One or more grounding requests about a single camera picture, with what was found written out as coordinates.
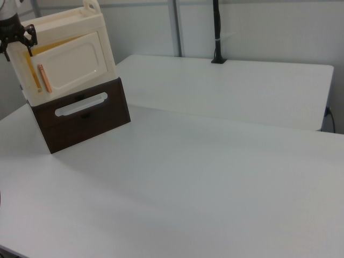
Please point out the dark brown wooden drawer box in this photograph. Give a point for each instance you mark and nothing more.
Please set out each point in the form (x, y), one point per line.
(80, 131)

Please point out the cream plastic cabinet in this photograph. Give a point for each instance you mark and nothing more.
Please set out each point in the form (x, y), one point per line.
(67, 21)

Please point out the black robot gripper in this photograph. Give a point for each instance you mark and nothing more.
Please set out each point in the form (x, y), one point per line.
(9, 27)

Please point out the Franka robot arm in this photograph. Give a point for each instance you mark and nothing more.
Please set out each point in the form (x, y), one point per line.
(8, 6)

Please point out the cream cabinet door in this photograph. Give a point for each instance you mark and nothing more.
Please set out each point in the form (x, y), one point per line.
(72, 61)

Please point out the black pole with table clamp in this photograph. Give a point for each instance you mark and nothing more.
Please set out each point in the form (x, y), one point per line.
(217, 27)

